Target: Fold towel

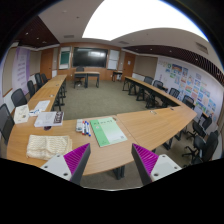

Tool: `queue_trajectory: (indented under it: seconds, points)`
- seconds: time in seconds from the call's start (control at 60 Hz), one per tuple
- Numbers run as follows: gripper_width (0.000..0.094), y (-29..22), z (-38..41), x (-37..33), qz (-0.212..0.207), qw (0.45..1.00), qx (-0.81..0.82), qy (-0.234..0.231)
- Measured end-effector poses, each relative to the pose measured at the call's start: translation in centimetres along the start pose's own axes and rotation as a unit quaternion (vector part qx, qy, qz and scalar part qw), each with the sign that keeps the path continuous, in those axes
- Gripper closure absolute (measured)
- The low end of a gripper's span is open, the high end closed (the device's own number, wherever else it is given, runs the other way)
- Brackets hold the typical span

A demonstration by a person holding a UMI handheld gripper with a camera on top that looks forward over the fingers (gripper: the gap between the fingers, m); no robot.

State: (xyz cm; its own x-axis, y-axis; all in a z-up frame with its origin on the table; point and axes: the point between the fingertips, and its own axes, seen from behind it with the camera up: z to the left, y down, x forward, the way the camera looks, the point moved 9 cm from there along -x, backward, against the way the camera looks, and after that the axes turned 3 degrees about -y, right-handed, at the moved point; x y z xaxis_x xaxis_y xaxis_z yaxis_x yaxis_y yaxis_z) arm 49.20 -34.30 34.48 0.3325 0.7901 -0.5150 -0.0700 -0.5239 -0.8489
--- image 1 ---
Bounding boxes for green booklet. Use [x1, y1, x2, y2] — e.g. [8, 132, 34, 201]
[90, 117, 127, 147]

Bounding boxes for white book with dark cover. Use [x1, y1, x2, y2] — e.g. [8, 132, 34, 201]
[34, 111, 64, 127]

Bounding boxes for large black wall screen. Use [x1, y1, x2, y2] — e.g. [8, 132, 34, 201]
[72, 47, 108, 68]

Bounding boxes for black office chair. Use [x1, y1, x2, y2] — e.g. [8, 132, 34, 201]
[0, 104, 15, 143]
[11, 88, 27, 107]
[185, 131, 218, 165]

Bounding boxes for black chair behind front desk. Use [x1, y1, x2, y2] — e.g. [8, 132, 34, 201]
[74, 66, 86, 79]

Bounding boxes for small front wooden desk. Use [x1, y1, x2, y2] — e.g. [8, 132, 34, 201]
[84, 71, 100, 88]

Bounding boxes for black office chair front left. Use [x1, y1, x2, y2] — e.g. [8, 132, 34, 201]
[0, 104, 15, 143]

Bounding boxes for white board right of screen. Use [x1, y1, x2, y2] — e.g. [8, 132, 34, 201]
[107, 50, 119, 70]

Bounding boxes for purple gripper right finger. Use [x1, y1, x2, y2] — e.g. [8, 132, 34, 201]
[131, 144, 181, 185]

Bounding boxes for white board left of screen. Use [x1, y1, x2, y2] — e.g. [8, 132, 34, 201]
[59, 47, 71, 70]

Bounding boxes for purple wall banner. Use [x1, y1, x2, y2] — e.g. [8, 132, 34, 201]
[12, 47, 30, 94]

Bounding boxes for white board of screen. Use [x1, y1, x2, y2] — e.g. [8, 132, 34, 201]
[59, 47, 71, 70]
[107, 50, 119, 70]

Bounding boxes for red marker pen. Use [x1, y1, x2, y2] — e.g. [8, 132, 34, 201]
[82, 121, 86, 135]

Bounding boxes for white paper sheet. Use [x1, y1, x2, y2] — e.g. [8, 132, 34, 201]
[35, 100, 50, 111]

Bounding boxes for white eraser box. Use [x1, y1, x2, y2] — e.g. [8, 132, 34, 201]
[76, 119, 83, 132]

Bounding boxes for blue marker pen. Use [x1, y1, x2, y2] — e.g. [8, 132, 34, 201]
[85, 121, 91, 137]

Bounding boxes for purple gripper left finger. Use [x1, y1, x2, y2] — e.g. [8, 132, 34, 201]
[42, 143, 91, 185]

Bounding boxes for cream paper bag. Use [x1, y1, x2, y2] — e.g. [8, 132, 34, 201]
[14, 105, 29, 124]

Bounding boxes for black office chair right near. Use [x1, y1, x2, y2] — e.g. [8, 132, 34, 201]
[185, 131, 218, 165]

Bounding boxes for cream knitted towel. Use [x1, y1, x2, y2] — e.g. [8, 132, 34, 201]
[26, 135, 72, 160]

